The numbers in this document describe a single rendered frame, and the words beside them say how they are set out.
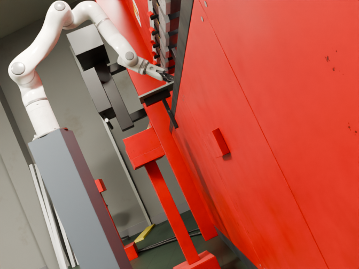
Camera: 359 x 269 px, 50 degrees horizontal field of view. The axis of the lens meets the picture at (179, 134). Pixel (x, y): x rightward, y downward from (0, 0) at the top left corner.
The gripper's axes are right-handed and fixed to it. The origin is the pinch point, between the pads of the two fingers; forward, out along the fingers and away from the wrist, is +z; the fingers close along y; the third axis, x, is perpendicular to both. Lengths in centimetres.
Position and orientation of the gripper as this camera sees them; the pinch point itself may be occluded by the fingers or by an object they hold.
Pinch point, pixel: (172, 80)
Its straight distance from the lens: 213.8
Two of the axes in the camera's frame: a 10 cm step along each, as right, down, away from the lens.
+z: 9.1, 4.2, -0.1
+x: -4.2, 9.0, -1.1
